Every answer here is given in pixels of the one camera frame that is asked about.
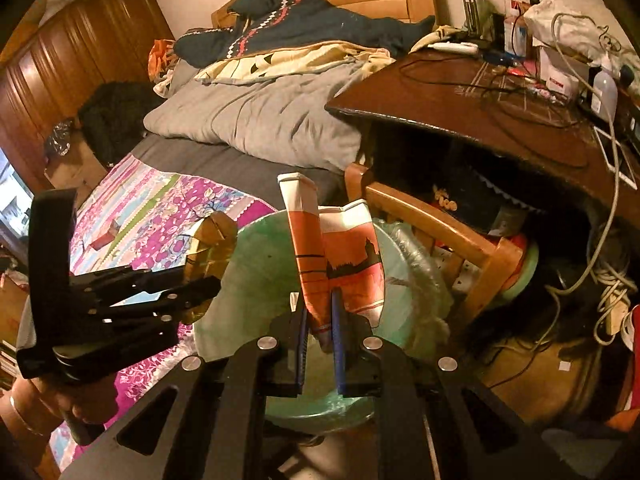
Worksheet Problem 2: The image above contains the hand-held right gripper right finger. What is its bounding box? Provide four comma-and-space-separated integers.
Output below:
330, 287, 571, 480

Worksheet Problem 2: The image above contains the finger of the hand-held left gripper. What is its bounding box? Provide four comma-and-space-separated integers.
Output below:
92, 277, 223, 333
70, 266, 191, 306

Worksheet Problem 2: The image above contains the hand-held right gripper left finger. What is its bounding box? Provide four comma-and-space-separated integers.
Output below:
60, 306, 311, 480

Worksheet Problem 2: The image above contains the gold foil wrapper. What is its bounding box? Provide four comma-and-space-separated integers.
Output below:
182, 211, 238, 323

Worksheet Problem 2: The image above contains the person's left forearm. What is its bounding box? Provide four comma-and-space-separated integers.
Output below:
6, 377, 63, 467

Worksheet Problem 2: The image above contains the person's left hand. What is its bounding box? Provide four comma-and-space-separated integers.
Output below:
50, 385, 118, 446

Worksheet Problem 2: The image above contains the colourful printed bedsheet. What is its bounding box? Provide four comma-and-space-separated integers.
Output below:
50, 152, 281, 471

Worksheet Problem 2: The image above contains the cardboard box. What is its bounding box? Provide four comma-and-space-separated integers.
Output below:
44, 132, 108, 196

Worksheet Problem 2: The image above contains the dark shiny crumpled bag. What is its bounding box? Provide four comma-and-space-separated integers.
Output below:
47, 117, 81, 156

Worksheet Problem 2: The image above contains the clear plastic bag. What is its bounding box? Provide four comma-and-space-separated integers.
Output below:
375, 217, 456, 321

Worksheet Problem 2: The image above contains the black cloth pile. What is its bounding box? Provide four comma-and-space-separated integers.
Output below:
79, 82, 166, 168

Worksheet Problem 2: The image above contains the dark grey mattress sheet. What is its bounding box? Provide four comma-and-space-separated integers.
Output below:
132, 135, 346, 206

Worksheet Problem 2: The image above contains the wooden chair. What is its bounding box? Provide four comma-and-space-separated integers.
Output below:
344, 162, 538, 321

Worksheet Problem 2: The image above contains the wooden wardrobe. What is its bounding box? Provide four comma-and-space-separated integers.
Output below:
0, 0, 176, 196

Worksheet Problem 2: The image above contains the grey duvet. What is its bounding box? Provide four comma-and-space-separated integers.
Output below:
144, 57, 381, 173

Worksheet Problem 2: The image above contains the black cloth gold print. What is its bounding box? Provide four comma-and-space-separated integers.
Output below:
430, 160, 531, 236

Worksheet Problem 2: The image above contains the cream patterned blanket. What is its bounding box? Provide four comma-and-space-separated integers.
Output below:
152, 25, 461, 98

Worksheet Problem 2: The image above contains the wooden desk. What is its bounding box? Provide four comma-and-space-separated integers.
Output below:
325, 42, 640, 231

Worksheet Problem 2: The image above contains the white power strip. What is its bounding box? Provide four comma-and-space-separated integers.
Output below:
604, 292, 632, 337

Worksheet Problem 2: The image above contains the dark blue patterned blanket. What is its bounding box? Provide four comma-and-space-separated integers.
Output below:
172, 0, 436, 68

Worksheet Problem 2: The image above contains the white remote control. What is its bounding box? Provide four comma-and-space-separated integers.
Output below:
432, 40, 481, 56

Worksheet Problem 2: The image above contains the white box red label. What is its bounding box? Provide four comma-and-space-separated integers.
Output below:
537, 45, 596, 98

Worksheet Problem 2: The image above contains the white carton box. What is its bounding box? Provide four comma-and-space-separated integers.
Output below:
502, 0, 536, 58

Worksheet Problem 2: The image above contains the white plastic bottle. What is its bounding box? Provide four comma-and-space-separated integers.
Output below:
590, 67, 618, 123

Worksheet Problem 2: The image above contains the white plastic bag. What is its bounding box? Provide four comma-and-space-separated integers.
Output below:
522, 0, 626, 61

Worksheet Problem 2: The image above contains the silver bracelet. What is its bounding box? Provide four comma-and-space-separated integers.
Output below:
9, 395, 48, 436

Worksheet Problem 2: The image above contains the white cable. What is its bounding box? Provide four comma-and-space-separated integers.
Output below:
542, 10, 633, 346

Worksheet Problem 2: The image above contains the black cable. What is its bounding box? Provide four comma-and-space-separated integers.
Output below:
400, 52, 596, 171

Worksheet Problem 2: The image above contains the white flat frame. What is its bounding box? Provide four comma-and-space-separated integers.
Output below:
595, 127, 639, 186

